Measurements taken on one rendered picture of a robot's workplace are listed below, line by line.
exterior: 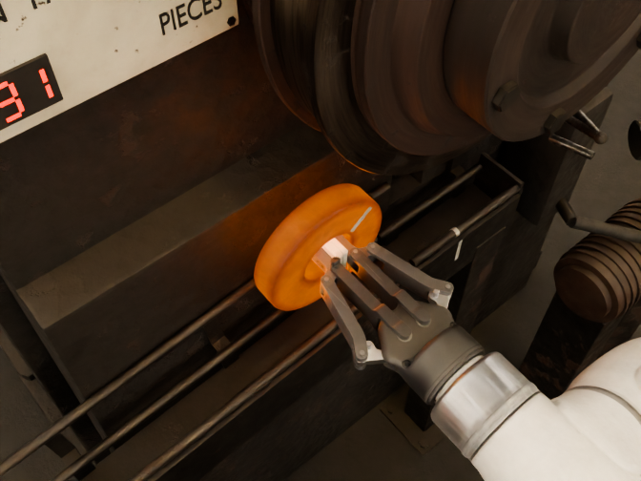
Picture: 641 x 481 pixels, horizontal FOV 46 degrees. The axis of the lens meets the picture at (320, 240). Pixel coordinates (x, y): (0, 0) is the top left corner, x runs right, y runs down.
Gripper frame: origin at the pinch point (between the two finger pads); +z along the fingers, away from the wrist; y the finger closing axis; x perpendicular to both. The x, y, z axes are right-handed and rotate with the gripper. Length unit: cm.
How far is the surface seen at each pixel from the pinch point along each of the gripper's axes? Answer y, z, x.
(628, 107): 136, 24, -86
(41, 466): -39, 36, -86
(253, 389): -12.2, -3.3, -15.1
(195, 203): -8.3, 10.5, 2.4
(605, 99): 45.4, -3.9, -4.6
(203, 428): -19.0, -3.2, -15.8
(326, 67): -1.9, -1.8, 26.5
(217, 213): -7.3, 8.0, 2.5
